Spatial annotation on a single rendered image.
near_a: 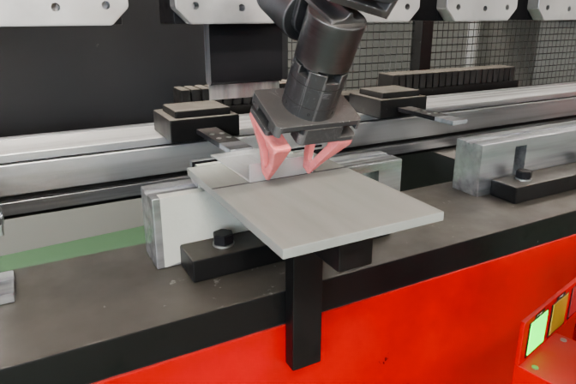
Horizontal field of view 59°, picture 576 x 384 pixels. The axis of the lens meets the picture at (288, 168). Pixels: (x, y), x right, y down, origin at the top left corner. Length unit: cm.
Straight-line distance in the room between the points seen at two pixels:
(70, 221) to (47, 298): 234
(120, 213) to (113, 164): 216
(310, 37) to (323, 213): 17
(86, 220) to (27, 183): 214
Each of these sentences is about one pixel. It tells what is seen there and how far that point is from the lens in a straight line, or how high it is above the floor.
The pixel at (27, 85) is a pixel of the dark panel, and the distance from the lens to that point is 113.
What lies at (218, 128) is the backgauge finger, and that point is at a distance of 86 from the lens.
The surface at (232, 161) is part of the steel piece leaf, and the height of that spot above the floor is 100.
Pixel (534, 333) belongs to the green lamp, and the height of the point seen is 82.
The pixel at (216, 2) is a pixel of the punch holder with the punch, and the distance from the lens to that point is 62.
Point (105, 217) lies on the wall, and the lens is 303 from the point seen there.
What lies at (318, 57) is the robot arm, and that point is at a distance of 48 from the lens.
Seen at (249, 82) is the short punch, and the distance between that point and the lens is 68.
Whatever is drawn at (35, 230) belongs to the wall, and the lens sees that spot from 299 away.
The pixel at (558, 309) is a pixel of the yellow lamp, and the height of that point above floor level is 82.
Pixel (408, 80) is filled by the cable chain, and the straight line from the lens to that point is 133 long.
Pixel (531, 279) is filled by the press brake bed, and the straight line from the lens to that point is 94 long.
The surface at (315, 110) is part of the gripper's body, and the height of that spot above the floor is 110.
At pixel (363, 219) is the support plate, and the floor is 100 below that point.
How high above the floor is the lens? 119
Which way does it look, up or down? 17 degrees down
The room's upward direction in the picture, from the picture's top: straight up
